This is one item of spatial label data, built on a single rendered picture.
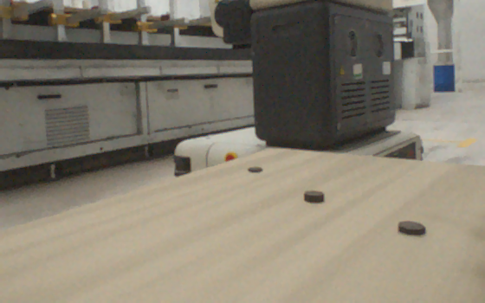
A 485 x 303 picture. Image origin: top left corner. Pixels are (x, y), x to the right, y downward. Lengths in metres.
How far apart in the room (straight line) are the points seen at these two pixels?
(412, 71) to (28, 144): 4.66
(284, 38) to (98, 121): 1.51
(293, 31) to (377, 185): 1.02
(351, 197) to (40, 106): 2.16
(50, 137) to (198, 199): 2.16
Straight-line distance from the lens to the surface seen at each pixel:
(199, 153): 1.36
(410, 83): 5.76
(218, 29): 1.54
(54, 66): 2.06
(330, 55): 1.14
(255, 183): 0.18
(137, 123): 2.62
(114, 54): 2.19
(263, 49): 1.22
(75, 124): 2.37
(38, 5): 1.76
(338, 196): 0.17
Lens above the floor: 0.49
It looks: 3 degrees down
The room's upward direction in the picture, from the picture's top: 3 degrees counter-clockwise
